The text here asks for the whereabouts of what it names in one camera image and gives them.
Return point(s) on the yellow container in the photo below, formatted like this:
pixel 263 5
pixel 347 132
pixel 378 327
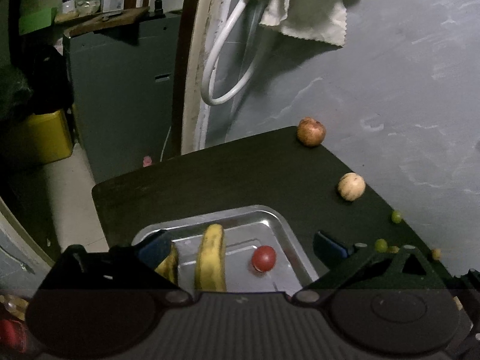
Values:
pixel 49 136

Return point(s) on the red apple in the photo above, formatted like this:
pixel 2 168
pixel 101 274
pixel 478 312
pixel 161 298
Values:
pixel 311 132

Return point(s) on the large yellow banana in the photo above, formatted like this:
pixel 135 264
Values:
pixel 209 273

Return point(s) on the metal baking tray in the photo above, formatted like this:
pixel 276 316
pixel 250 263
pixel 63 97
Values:
pixel 245 229

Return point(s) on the white hanging cloth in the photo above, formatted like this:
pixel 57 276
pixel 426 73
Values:
pixel 314 20

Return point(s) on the small beige fruit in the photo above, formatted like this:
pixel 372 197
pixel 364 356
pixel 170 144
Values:
pixel 393 249

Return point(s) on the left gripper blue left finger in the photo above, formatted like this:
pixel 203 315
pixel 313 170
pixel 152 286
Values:
pixel 154 249

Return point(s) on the red cherry tomato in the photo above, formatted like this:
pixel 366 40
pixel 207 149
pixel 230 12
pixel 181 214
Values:
pixel 264 258

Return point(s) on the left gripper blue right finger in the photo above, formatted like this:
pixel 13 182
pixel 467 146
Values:
pixel 326 245

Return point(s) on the round beige melon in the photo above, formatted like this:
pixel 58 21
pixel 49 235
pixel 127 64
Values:
pixel 351 186

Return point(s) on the green box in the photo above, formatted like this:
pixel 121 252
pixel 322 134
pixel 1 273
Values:
pixel 38 20

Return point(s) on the green grape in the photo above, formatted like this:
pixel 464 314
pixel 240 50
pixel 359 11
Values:
pixel 381 245
pixel 396 217

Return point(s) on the small dark banana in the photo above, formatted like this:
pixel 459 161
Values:
pixel 168 268

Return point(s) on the small tan fruit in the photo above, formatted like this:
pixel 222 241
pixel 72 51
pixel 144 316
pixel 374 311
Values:
pixel 436 254

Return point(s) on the wooden board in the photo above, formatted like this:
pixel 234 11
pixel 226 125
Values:
pixel 107 20

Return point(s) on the grey cabinet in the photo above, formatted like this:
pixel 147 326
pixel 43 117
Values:
pixel 122 81

